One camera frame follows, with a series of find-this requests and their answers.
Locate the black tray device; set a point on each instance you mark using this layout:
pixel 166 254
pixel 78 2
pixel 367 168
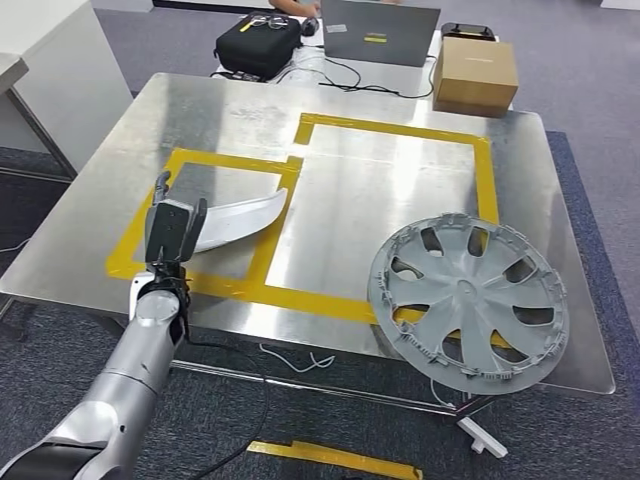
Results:
pixel 467 30

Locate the black computer mouse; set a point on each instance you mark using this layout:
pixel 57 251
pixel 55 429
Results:
pixel 310 26

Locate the brown cardboard box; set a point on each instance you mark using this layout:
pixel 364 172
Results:
pixel 475 76

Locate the black carrying case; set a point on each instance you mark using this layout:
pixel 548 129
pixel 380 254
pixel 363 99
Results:
pixel 257 46

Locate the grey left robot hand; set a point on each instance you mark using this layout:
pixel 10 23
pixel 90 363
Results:
pixel 172 232

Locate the silver wheel hubcap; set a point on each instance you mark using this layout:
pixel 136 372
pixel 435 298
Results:
pixel 467 301

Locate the person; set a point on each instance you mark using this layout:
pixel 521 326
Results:
pixel 295 6

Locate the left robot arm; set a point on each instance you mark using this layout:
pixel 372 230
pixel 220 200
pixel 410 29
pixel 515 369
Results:
pixel 120 397

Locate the yellow tape frame on workbench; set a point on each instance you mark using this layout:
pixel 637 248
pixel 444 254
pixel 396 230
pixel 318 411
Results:
pixel 280 291

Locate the yellow floor tape outline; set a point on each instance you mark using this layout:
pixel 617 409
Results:
pixel 335 458

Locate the grey laptop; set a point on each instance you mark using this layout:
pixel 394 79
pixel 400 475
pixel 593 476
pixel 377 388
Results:
pixel 377 33

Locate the white curved panel part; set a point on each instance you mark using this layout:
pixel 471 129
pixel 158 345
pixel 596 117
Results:
pixel 235 222

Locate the stainless steel workbench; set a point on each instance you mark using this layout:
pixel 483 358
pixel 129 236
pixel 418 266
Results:
pixel 12 86
pixel 350 199

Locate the eyeglasses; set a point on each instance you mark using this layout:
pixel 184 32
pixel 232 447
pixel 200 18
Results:
pixel 270 22

